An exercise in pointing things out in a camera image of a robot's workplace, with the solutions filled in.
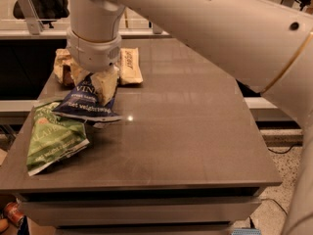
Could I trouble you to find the blue textured pad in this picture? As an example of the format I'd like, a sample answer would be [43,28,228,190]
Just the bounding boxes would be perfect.
[231,228,262,235]

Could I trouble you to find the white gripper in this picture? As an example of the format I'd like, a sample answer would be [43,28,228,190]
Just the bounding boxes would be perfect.
[67,28,121,106]

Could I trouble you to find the black office chair left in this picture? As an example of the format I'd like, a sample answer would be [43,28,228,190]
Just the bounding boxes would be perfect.
[12,0,70,29]

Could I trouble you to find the green jalapeno chip bag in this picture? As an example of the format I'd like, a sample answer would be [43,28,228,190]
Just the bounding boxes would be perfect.
[26,101,89,176]

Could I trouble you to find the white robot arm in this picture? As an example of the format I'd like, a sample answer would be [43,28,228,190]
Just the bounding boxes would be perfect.
[67,0,313,235]

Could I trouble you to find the middle metal railing bracket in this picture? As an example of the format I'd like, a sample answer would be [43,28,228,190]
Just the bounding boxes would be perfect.
[152,24,163,34]

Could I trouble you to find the red soda can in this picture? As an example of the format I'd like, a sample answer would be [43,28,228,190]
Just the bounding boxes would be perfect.
[3,202,24,227]

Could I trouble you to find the blue vinegar chip bag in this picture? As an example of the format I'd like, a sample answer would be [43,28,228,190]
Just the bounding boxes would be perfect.
[53,75,121,128]

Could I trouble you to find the left metal railing bracket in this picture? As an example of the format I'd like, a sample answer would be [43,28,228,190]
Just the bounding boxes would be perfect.
[17,0,43,35]

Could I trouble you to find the black floor cable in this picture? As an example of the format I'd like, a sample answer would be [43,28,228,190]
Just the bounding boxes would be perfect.
[267,143,304,155]

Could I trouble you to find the brown sea salt chip bag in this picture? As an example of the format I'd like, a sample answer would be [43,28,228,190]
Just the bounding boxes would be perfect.
[53,48,143,87]

